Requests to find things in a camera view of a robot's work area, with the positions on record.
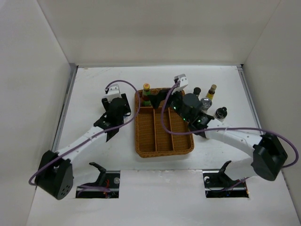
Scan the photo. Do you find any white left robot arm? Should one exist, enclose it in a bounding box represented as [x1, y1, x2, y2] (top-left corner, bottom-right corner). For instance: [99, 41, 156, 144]
[33, 93, 131, 200]

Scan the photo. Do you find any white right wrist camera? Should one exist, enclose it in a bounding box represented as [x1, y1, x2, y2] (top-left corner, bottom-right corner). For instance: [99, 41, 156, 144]
[174, 74, 189, 89]

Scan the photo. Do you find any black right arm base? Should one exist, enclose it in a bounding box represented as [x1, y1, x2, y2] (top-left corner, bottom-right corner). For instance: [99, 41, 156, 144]
[203, 161, 249, 198]

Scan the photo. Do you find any brown wicker divided tray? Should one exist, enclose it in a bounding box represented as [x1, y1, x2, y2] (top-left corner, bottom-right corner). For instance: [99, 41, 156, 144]
[134, 88, 195, 159]

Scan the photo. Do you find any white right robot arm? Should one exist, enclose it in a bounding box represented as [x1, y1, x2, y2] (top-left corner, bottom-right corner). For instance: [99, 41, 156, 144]
[148, 89, 287, 186]

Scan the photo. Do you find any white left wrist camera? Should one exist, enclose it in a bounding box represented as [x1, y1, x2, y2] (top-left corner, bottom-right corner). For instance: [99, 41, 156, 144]
[105, 84, 121, 103]

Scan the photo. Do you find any yellow-label cork-cap bottle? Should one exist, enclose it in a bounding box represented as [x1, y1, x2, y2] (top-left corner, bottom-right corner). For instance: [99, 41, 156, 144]
[206, 84, 217, 100]

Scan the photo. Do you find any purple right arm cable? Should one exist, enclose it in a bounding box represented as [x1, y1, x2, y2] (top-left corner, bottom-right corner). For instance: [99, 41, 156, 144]
[160, 81, 299, 168]

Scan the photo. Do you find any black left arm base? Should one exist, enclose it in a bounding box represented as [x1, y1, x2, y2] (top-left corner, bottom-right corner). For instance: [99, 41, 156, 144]
[75, 162, 121, 199]

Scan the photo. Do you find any clear-top salt grinder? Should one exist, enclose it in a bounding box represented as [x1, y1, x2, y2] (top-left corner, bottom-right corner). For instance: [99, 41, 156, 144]
[200, 97, 212, 112]

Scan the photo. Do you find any black-cap small pepper bottle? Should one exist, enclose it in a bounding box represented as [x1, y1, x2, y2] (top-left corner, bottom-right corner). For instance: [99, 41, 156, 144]
[193, 87, 201, 99]

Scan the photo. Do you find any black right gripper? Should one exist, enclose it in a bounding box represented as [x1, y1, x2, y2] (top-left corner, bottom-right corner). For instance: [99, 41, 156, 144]
[148, 86, 190, 122]

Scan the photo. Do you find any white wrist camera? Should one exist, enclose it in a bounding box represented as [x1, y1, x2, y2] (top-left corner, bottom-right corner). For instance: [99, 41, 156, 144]
[105, 84, 121, 103]
[174, 74, 189, 89]

